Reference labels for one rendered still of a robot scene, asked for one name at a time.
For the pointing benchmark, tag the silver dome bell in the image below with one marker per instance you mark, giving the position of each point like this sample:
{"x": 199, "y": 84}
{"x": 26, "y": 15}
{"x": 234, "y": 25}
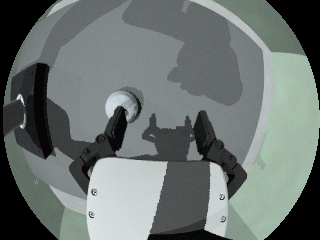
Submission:
{"x": 122, "y": 98}

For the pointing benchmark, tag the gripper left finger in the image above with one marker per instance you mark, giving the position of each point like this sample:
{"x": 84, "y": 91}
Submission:
{"x": 105, "y": 145}

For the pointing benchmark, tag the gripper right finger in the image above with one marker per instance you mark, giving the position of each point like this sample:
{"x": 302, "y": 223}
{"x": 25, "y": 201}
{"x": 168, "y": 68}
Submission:
{"x": 213, "y": 150}

